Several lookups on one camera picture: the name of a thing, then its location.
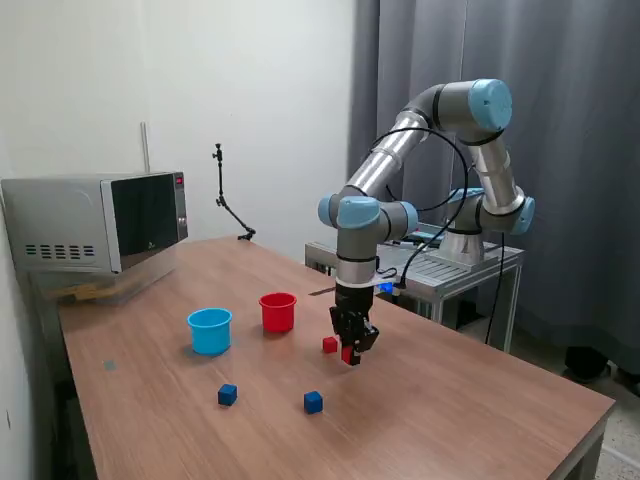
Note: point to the blue cube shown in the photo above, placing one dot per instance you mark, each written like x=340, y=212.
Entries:
x=313, y=402
x=227, y=395

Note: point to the silver blue UR5e robot arm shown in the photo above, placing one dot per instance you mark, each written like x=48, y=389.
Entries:
x=385, y=160

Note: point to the blue plastic cup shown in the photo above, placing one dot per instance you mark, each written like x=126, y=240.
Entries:
x=210, y=337

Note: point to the grey curtain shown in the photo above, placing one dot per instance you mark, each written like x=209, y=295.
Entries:
x=575, y=175

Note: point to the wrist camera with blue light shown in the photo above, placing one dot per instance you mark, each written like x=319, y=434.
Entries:
x=387, y=287

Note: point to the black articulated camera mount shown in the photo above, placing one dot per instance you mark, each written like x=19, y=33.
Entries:
x=220, y=175

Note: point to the black tape strip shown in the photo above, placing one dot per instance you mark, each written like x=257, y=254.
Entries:
x=322, y=291

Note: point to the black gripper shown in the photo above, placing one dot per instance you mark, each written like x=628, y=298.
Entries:
x=354, y=299

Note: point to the red plastic cup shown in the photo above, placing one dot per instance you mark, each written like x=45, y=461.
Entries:
x=277, y=317

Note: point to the blue grey teach pendant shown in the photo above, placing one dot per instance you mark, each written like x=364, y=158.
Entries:
x=425, y=233

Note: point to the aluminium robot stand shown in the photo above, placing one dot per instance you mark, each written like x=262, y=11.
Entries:
x=450, y=272

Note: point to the silver microwave oven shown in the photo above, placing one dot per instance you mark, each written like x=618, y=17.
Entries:
x=65, y=215

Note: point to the red cube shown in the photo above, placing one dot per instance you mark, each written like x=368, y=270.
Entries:
x=346, y=354
x=329, y=345

